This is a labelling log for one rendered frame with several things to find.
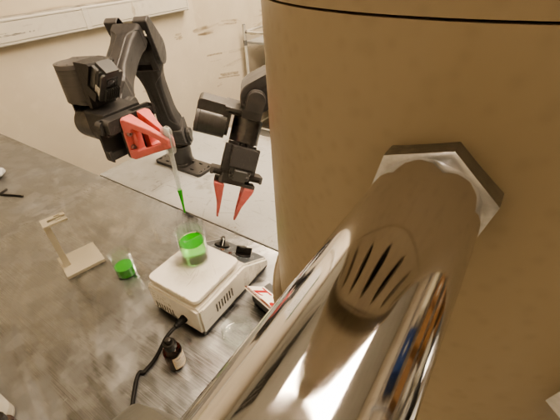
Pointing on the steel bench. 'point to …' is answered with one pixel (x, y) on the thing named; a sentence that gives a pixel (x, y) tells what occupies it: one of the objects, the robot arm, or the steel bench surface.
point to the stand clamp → (362, 302)
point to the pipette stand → (92, 256)
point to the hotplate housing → (219, 299)
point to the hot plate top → (193, 275)
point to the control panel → (234, 252)
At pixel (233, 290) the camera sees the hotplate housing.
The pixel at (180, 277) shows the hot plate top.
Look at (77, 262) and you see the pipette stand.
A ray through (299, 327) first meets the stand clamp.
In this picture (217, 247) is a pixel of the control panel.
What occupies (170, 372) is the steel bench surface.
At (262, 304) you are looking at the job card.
